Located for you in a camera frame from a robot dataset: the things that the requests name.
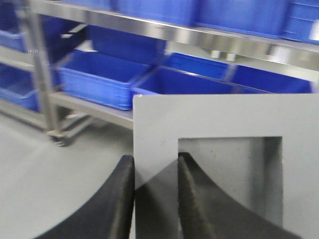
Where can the steel rack with bins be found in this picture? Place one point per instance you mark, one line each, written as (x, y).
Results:
(62, 64)

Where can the gray hollow cube base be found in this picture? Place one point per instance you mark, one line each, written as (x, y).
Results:
(262, 150)

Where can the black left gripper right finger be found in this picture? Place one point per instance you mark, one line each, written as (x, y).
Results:
(207, 212)

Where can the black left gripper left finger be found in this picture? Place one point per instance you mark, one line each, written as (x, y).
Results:
(107, 214)

